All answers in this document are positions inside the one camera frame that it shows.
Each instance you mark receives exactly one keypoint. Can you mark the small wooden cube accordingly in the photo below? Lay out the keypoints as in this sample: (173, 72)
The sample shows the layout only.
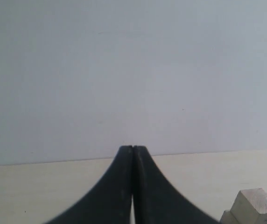
(250, 206)

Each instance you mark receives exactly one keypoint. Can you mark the medium layered wooden cube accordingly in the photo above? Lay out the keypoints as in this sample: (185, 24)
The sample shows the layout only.
(228, 218)

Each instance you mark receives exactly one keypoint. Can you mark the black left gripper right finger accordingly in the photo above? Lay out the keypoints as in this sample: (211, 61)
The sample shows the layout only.
(155, 199)

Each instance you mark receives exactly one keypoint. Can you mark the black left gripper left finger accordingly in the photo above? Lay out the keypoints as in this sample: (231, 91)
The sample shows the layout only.
(109, 200)

